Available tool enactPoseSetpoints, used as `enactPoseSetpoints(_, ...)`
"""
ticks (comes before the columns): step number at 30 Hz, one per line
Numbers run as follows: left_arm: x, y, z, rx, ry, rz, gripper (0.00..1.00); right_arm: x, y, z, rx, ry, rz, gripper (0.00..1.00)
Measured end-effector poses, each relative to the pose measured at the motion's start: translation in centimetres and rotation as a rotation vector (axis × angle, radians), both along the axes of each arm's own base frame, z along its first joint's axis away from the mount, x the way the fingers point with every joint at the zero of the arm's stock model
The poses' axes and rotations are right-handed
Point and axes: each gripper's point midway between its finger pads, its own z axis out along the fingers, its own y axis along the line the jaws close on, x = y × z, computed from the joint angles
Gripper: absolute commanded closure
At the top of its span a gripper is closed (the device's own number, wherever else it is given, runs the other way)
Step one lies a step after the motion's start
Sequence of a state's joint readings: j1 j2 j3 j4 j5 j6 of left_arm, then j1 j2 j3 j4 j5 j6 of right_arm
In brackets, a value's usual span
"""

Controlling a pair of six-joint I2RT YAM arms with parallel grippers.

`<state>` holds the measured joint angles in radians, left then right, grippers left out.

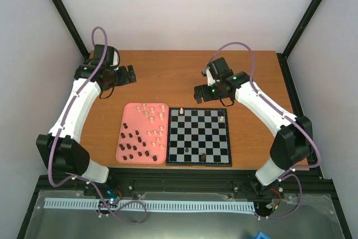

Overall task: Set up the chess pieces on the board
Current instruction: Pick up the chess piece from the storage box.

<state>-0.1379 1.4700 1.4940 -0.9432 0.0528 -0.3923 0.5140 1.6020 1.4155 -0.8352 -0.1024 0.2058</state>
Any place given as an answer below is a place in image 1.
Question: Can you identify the black aluminium frame rail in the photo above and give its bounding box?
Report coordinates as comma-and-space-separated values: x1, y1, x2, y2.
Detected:
36, 167, 335, 203

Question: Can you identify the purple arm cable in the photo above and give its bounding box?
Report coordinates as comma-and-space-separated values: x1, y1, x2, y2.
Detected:
206, 41, 322, 221
48, 26, 148, 225

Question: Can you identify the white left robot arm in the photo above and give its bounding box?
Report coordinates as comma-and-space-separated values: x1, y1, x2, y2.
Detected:
36, 64, 136, 196

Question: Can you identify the black white chess board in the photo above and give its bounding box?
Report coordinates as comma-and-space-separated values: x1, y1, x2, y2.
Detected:
166, 107, 232, 167

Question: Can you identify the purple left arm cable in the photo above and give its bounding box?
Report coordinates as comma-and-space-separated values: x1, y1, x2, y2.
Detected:
48, 26, 148, 225

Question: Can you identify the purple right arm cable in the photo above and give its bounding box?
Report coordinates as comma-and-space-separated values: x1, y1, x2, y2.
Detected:
206, 41, 322, 221

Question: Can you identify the light blue cable duct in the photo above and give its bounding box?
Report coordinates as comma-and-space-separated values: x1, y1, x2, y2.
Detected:
43, 198, 255, 214

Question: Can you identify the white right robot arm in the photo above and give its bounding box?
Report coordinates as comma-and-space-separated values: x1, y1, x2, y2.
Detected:
195, 69, 321, 186

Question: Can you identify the pink plastic tray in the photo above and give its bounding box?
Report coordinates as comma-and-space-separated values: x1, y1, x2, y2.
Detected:
116, 103, 169, 165

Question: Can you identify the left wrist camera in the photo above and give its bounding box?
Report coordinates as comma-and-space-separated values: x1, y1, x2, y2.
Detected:
91, 44, 120, 70

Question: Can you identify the blue plastic object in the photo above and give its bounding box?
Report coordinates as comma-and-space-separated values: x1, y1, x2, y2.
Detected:
249, 232, 271, 239

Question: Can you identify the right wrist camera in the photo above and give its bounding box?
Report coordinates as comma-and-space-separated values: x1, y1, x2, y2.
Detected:
202, 57, 233, 86

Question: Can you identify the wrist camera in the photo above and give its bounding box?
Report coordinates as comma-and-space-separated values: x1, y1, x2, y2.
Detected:
91, 44, 120, 70
202, 57, 233, 86

